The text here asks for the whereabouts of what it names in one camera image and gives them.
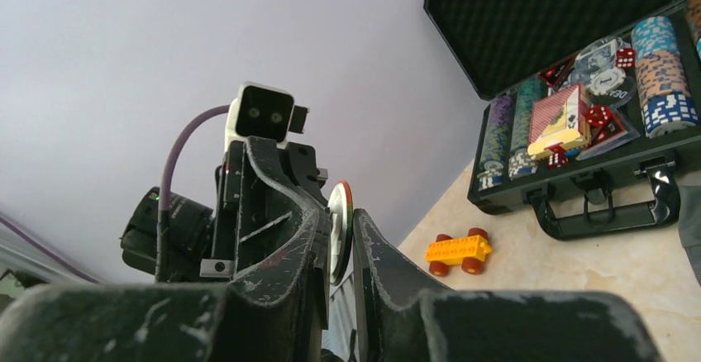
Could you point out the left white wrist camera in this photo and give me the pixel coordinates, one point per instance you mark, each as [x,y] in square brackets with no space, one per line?
[266,112]

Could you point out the yellow red toy car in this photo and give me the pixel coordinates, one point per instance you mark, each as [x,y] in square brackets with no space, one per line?
[470,253]

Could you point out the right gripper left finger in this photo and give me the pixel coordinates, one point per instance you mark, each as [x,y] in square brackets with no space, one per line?
[274,311]

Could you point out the pink yellow card box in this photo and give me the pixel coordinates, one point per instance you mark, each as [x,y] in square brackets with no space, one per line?
[559,120]

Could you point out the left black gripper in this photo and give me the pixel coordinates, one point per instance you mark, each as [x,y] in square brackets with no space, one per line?
[262,193]

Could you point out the black open poker chip case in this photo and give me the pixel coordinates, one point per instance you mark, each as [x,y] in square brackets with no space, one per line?
[594,106]

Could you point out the round orange brooch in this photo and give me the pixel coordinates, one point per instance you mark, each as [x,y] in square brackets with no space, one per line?
[341,209]

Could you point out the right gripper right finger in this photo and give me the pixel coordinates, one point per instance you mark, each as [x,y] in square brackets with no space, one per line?
[404,314]

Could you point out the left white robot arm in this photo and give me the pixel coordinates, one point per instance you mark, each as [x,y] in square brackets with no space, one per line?
[186,232]

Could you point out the grey t-shirt garment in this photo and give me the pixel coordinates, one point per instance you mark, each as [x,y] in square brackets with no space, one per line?
[689,226]

